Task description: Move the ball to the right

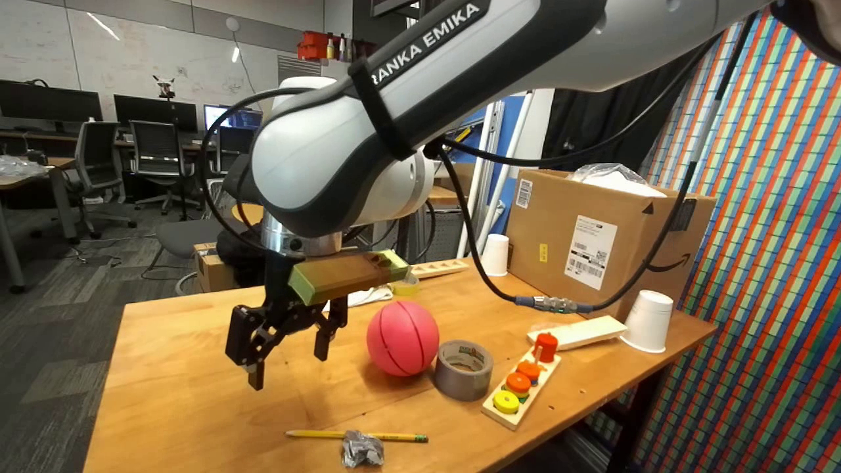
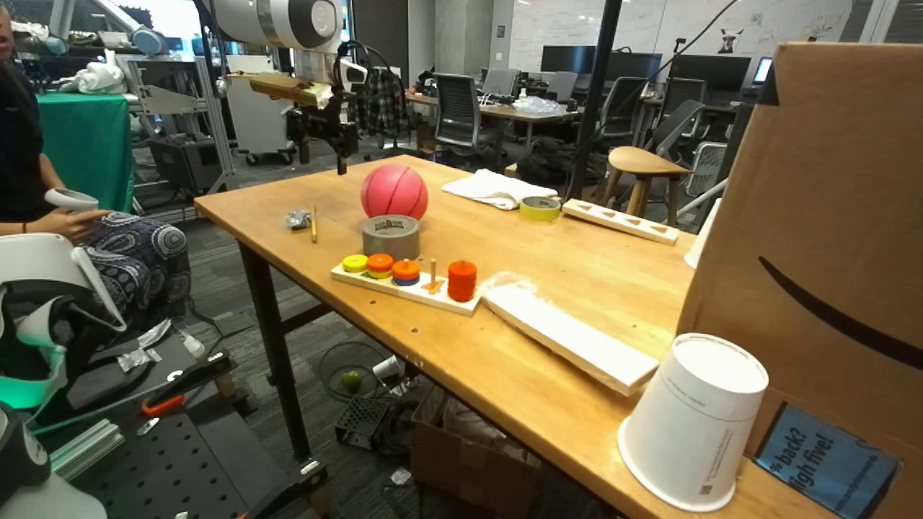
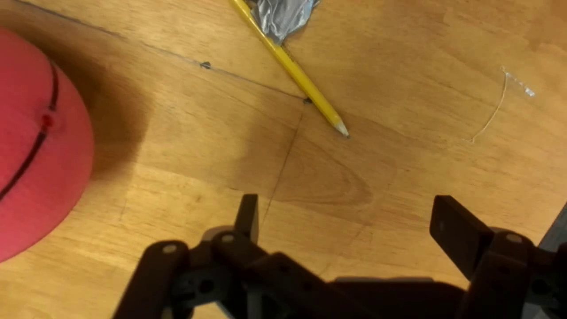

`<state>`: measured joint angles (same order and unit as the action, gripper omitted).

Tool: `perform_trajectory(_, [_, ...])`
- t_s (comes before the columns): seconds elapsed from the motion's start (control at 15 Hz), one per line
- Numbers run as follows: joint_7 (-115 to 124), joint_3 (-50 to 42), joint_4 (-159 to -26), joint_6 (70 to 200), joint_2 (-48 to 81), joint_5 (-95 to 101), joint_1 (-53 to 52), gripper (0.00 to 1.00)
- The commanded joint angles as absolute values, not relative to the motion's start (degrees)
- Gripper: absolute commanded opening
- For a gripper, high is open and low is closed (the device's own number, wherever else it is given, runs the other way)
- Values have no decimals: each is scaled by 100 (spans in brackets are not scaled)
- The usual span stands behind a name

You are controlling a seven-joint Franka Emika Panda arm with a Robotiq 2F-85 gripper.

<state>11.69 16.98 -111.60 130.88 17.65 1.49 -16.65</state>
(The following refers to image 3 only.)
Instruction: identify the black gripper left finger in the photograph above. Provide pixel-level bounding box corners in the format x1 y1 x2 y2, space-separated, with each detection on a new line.
112 194 334 319

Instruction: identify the crumpled silver foil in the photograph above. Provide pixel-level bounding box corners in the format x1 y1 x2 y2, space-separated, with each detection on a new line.
247 0 321 47

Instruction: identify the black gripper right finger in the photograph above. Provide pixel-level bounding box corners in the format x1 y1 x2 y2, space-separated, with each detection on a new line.
429 194 567 319

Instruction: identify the pink basketball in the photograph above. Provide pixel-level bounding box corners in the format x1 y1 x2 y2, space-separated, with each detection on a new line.
0 27 96 265

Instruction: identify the yellow pencil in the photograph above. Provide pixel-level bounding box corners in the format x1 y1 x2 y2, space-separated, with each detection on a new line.
229 0 353 139

